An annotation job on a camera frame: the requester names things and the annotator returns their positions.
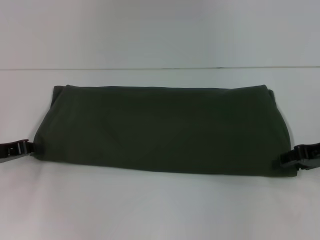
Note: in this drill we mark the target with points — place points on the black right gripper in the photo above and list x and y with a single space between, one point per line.
311 155

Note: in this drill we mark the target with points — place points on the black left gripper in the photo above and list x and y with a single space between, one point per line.
7 151

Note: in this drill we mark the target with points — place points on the dark green t-shirt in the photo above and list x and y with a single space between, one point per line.
162 130

